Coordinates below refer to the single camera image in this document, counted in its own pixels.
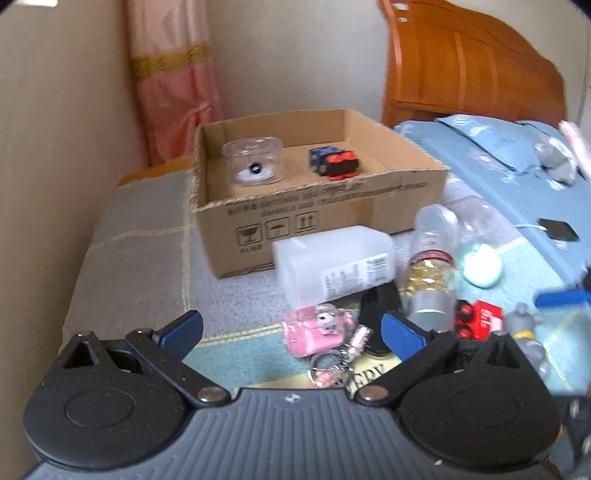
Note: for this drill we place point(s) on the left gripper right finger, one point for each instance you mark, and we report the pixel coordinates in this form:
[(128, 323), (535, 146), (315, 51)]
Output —
[(423, 354)]

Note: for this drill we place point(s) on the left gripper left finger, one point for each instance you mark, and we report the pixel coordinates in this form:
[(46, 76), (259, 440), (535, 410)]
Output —
[(162, 353)]

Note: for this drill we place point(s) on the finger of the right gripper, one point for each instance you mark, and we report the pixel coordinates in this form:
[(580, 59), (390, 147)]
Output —
[(562, 298)]

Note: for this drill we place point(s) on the capsule bottle silver cap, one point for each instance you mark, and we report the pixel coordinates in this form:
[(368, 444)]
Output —
[(430, 287)]

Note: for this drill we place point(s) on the light blue earbuds case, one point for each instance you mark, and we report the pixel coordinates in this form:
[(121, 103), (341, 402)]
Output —
[(482, 266)]

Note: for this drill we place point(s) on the white translucent plastic bottle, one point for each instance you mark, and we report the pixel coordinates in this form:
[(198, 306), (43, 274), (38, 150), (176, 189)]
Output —
[(325, 266)]

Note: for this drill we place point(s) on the black toy car red wheels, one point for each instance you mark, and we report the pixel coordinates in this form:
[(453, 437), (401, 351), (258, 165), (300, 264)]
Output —
[(334, 163)]

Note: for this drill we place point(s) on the clear round plastic container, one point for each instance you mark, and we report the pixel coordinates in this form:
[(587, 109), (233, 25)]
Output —
[(254, 161)]

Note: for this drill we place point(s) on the black teardrop case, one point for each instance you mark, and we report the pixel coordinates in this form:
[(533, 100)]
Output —
[(376, 302)]

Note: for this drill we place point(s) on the grey elephant toy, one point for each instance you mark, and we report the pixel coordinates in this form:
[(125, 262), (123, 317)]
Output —
[(520, 323)]

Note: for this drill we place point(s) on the black phone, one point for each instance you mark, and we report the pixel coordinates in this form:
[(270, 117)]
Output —
[(558, 230)]

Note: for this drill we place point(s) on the grey blue checked cushion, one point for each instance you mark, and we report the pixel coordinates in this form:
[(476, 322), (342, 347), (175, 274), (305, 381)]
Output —
[(146, 266)]

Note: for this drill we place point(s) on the clear empty plastic jar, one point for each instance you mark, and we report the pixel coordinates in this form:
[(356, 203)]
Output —
[(479, 224)]

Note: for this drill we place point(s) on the grey plush toy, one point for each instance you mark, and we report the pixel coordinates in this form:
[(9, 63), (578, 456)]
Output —
[(556, 159)]

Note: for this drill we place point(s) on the blue floral bedding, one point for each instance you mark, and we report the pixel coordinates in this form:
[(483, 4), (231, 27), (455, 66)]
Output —
[(494, 160)]

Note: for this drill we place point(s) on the cardboard box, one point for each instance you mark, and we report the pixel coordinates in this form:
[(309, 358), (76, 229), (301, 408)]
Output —
[(238, 224)]

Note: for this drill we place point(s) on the wooden headboard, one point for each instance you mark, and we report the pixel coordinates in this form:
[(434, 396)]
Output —
[(444, 59)]

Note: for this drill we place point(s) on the pink orange curtain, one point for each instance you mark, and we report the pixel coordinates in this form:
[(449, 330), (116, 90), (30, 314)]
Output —
[(172, 65)]

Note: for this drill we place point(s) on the pink toy camera keychain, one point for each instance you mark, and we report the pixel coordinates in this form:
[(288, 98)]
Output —
[(317, 329)]

